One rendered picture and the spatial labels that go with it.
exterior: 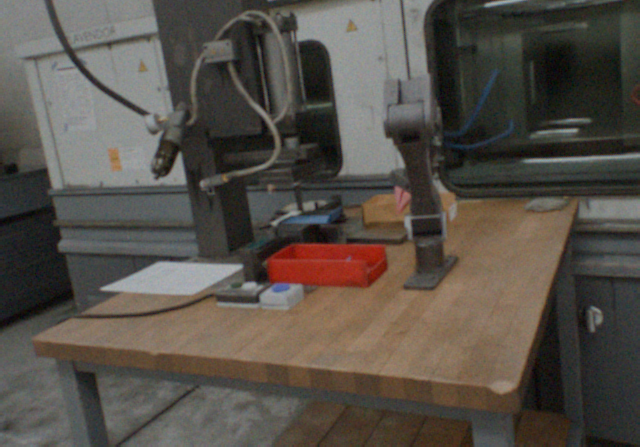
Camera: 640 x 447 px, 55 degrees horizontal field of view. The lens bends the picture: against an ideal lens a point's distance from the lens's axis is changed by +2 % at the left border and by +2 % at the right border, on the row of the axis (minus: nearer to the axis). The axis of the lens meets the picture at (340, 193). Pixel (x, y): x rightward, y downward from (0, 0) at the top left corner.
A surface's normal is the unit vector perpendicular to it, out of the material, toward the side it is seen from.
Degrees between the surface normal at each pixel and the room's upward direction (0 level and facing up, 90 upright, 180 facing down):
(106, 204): 90
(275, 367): 90
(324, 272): 90
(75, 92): 90
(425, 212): 119
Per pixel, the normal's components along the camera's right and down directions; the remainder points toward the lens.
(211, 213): -0.42, 0.22
